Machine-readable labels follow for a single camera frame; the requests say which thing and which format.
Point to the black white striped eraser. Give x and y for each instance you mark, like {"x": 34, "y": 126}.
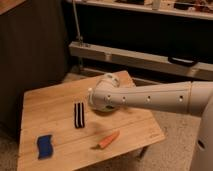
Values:
{"x": 79, "y": 120}

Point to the dark cabinet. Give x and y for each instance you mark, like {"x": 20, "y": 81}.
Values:
{"x": 33, "y": 54}

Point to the grey metal shelf rail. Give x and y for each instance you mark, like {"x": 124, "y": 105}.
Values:
{"x": 140, "y": 60}

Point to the vertical metal pole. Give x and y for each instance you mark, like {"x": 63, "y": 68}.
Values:
{"x": 79, "y": 37}

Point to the wooden table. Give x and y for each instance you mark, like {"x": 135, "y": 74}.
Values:
{"x": 50, "y": 111}

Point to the blue sponge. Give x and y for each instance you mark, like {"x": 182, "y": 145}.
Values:
{"x": 45, "y": 148}

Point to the orange toy carrot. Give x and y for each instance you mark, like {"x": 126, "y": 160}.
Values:
{"x": 107, "y": 140}

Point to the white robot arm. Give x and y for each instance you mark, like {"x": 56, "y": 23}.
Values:
{"x": 193, "y": 97}

